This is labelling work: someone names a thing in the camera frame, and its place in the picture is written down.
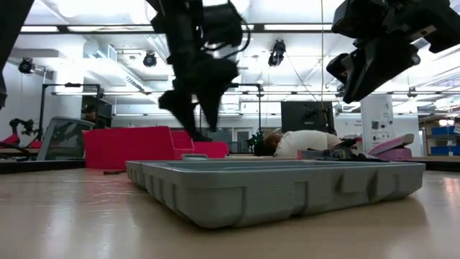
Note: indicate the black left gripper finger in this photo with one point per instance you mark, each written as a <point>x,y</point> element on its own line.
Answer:
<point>215,100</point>
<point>183,108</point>

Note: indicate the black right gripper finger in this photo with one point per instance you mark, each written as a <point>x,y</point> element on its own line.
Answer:
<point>352,75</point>
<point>388,64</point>

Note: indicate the grey plastic tool case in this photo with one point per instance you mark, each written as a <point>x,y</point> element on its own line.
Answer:
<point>251,194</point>

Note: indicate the black background robot arm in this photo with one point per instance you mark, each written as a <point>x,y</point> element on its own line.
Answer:
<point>18,126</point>

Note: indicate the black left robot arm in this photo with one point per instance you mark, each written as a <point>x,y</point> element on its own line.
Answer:
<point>10,28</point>

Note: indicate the black round stand base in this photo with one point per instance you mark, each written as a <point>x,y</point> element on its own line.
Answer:
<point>203,137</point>

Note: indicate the black ceiling spotlight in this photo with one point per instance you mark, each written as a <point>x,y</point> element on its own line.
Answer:
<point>27,66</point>
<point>150,60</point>

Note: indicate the white pillar with posters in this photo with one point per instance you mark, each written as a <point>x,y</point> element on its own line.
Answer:
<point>377,122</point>

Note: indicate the black robot with green light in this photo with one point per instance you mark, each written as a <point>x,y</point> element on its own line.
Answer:
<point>258,138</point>

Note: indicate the black computer monitor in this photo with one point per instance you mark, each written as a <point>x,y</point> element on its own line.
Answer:
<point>305,117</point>

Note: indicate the red plastic bin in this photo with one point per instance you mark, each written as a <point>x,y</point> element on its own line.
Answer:
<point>125,147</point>

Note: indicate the person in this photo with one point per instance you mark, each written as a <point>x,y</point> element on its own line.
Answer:
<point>91,115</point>
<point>305,142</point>

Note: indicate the blue storage bin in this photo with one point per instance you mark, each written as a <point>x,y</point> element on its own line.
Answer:
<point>443,151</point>
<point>443,131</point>

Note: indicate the black overhead rig bar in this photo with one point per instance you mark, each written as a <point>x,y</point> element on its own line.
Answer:
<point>63,28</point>

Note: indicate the black background rig frame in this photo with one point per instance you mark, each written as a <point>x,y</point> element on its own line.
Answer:
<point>41,108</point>
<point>259,115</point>

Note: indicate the black overhead camera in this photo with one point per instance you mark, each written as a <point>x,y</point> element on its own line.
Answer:
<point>277,50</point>

